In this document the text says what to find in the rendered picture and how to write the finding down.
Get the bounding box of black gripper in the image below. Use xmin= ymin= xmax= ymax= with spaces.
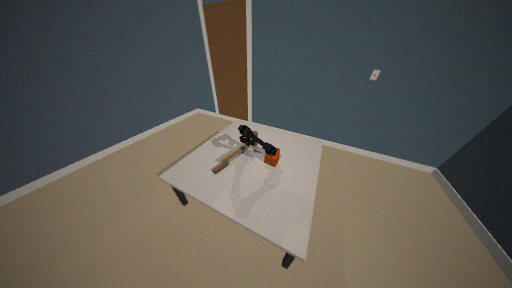
xmin=245 ymin=137 xmax=255 ymax=146

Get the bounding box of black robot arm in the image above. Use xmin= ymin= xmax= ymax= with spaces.
xmin=238 ymin=125 xmax=277 ymax=156

